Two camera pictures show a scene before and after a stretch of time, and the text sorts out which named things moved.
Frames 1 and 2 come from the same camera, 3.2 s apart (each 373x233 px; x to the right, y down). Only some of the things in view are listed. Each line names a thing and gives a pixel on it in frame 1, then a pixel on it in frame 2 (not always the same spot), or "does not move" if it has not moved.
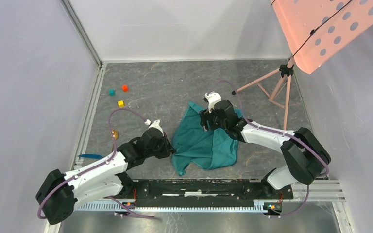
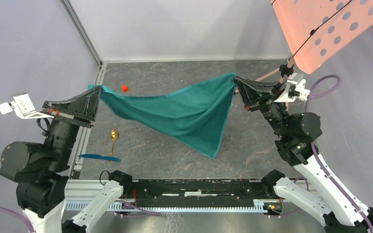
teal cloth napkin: [210, 149] to [198, 115]
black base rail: [203, 193] does not move
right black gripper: [205, 116] to [249, 89]
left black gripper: [168, 149] to [86, 103]
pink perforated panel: [318, 30] does not move
